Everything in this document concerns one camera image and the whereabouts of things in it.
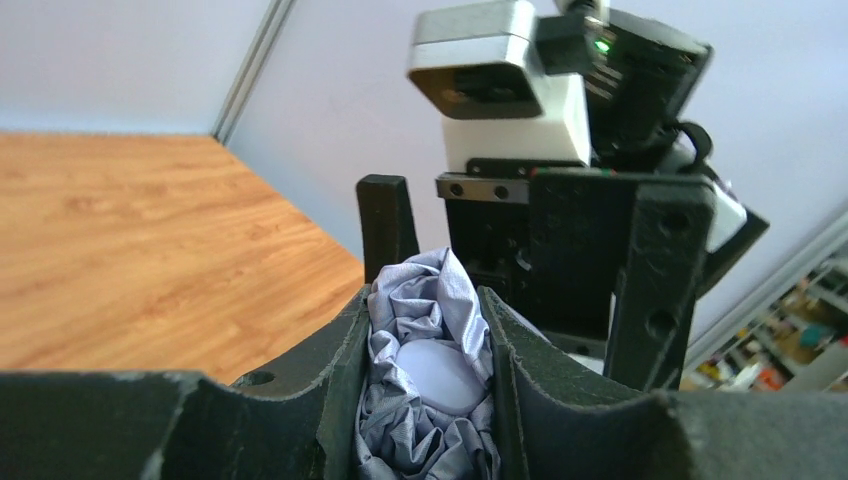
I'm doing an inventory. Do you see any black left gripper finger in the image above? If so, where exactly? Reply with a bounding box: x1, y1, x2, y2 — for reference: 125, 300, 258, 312
1, 291, 369, 479

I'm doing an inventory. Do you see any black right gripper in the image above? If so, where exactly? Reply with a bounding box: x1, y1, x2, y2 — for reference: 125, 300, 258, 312
355, 161, 847, 479

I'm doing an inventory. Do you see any lavender folding umbrella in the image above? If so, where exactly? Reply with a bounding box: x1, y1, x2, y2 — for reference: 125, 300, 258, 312
354, 247, 502, 479

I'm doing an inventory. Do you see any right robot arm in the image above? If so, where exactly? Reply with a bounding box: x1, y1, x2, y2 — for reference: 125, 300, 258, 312
353, 1, 847, 479

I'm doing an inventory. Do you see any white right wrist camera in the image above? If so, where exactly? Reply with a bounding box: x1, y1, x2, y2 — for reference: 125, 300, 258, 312
407, 1, 592, 172

